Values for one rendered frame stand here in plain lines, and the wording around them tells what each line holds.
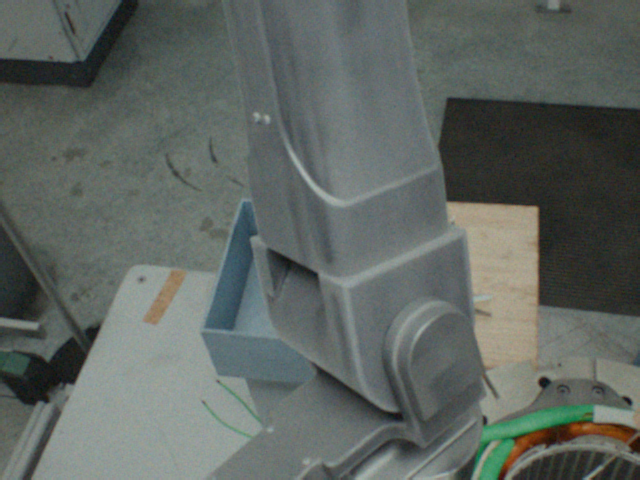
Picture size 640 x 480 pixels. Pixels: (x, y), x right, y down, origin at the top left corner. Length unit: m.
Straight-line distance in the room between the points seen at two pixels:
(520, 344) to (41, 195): 2.01
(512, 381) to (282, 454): 0.37
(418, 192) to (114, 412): 0.84
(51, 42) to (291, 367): 2.14
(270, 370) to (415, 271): 0.52
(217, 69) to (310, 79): 2.54
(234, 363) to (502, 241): 0.29
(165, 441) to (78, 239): 1.41
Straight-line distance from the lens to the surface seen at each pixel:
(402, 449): 0.34
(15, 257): 2.19
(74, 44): 2.80
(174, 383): 1.08
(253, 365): 0.79
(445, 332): 0.29
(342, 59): 0.27
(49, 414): 1.23
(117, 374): 1.11
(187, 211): 2.34
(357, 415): 0.33
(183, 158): 2.50
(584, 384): 0.67
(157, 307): 1.15
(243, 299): 0.87
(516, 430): 0.59
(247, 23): 0.27
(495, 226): 0.81
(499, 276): 0.77
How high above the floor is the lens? 1.68
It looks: 50 degrees down
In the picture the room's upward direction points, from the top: 10 degrees counter-clockwise
